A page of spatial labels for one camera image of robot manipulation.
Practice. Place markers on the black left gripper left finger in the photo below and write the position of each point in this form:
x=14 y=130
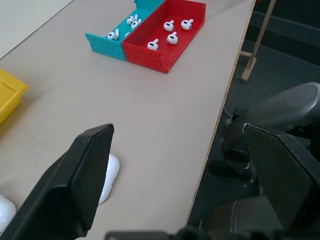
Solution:
x=65 y=180

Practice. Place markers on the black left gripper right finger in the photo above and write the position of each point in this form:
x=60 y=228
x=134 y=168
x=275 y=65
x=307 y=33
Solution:
x=285 y=175

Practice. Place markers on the white earbud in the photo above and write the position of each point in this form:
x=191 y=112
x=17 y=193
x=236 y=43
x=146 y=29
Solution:
x=127 y=34
x=186 y=24
x=130 y=19
x=172 y=38
x=152 y=45
x=112 y=36
x=169 y=26
x=135 y=24

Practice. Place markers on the yellow plastic bin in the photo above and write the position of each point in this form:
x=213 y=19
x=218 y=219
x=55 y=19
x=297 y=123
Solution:
x=12 y=86

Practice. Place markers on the black lumpy floor equipment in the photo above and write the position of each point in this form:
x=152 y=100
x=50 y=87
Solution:
x=235 y=152

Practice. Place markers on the dark grey rounded shape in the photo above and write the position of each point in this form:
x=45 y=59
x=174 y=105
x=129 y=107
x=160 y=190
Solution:
x=240 y=217
x=287 y=105

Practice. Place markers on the teal brick-pattern tray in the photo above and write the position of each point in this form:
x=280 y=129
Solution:
x=105 y=47

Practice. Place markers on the red brick-pattern tray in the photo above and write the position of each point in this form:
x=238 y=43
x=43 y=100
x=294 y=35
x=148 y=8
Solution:
x=145 y=57

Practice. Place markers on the light wooden frame beam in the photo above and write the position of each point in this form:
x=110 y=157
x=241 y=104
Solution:
x=262 y=32

